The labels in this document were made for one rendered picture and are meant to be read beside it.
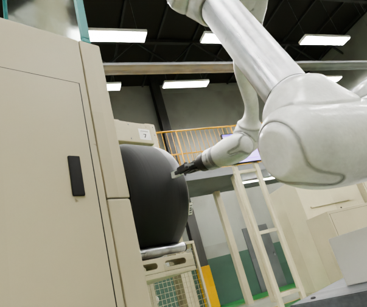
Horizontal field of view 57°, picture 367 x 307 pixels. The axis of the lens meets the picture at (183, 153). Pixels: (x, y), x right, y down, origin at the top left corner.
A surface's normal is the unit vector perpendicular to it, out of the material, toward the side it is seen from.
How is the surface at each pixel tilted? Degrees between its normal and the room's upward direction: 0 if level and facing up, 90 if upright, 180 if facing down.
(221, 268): 90
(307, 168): 139
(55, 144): 90
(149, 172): 83
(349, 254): 90
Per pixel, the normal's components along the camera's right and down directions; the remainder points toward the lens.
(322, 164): 0.05, 0.43
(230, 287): 0.29, -0.43
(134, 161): -0.16, -0.61
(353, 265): -0.65, -0.12
